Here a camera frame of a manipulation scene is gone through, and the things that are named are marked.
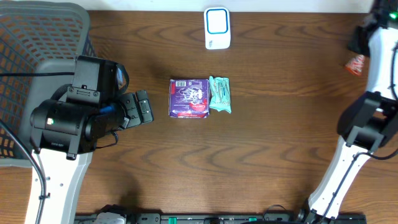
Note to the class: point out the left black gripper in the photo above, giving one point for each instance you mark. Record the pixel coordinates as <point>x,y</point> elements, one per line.
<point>131,109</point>

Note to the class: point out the orange Top snack bar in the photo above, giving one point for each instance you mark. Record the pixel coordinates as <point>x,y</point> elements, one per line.
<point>355,65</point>

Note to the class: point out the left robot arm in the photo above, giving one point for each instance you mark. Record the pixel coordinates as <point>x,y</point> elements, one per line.
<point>65,136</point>

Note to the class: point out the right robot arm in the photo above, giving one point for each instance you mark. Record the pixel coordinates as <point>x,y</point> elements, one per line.
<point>366,125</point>

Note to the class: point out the white barcode scanner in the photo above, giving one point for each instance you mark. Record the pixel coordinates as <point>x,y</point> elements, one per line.
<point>217,28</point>

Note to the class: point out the purple square snack packet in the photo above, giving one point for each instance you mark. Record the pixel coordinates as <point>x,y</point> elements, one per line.
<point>189,98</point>

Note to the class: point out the teal wrapped snack packet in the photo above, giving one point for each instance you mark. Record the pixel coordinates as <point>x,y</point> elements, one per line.
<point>220,94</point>

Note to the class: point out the grey plastic mesh basket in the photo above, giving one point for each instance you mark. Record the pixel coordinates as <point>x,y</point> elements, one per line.
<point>39,44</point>

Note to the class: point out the black mounting rail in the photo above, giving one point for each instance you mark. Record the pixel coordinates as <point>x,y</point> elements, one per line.
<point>155,218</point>

